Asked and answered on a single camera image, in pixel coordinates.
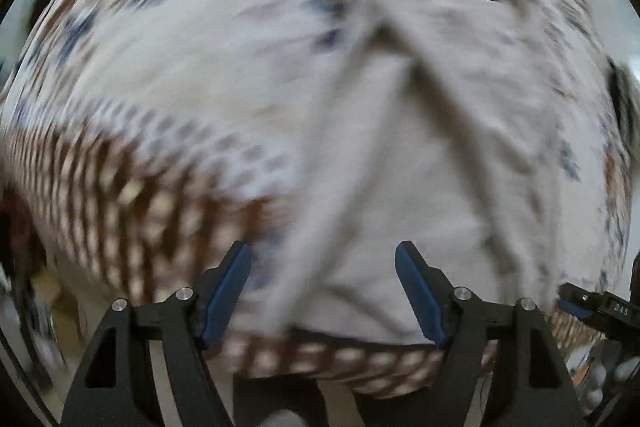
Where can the white and black clothes pile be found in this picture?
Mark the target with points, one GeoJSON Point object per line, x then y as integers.
{"type": "Point", "coordinates": [623, 87]}

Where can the floral bed blanket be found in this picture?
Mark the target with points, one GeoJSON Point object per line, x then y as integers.
{"type": "Point", "coordinates": [146, 136]}

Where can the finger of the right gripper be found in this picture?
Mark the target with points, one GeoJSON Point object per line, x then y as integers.
{"type": "Point", "coordinates": [605, 313]}

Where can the beige long-sleeve shirt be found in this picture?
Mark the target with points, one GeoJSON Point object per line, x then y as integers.
{"type": "Point", "coordinates": [439, 130]}

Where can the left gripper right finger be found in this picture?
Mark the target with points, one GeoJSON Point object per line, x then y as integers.
{"type": "Point", "coordinates": [530, 385]}

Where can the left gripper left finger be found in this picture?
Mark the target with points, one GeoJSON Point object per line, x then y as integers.
{"type": "Point", "coordinates": [114, 383]}

